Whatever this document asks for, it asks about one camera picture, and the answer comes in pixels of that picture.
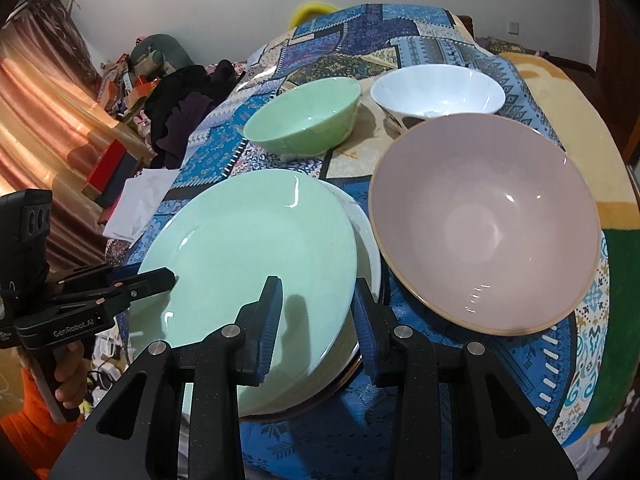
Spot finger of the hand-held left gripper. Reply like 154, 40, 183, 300
51, 267, 177, 319
49, 266, 142, 294

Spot black clothing pile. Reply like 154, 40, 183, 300
145, 60, 247, 171

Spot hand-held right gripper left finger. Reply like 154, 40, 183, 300
57, 275, 284, 480

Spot grey plush toy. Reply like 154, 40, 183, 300
127, 34, 189, 79

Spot pink bowl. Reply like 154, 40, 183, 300
369, 113, 601, 337

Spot blue patchwork blanket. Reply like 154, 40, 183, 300
107, 4, 626, 480

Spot white plate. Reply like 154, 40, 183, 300
240, 180, 383, 417

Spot yellow foam tube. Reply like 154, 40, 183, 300
290, 0, 342, 29

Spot white bowl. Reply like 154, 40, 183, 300
370, 65, 506, 133

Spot green plate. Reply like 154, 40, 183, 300
132, 169, 358, 416

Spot grey backpack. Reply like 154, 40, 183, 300
487, 35, 551, 59

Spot person's left hand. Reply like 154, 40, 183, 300
20, 342, 92, 413

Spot green bowl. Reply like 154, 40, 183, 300
243, 76, 363, 157

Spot white folded cloth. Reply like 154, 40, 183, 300
102, 167, 181, 244

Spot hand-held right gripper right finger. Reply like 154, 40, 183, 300
350, 280, 576, 480

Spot pink curtain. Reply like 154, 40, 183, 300
0, 0, 156, 271

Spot red box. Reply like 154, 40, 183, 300
82, 140, 129, 197

